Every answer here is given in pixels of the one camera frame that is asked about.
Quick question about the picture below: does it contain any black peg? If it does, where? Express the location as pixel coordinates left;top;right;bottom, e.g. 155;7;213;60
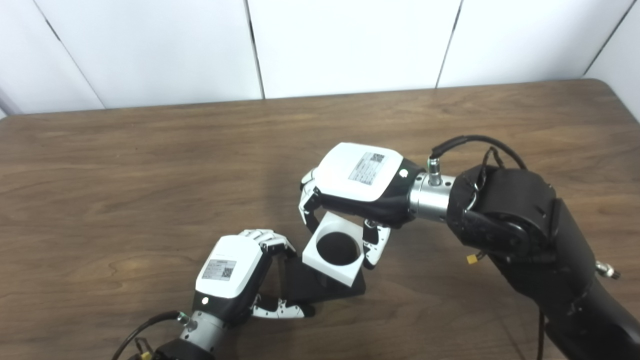
279;231;367;304

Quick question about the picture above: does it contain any white square piece with hole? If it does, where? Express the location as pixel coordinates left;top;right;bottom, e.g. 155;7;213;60
302;211;365;288

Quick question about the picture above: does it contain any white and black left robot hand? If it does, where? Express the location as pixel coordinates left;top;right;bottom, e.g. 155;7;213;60
192;229;317;331

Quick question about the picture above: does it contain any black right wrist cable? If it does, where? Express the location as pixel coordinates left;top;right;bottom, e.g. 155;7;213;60
430;134;547;360

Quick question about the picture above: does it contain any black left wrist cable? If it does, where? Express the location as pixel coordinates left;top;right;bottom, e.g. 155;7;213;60
111;310;192;360

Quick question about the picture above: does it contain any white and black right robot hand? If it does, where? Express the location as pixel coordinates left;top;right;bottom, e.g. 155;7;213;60
299;142;426;271

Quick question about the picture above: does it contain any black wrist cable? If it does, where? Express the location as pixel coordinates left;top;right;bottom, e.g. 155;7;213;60
111;310;192;360
430;134;547;360

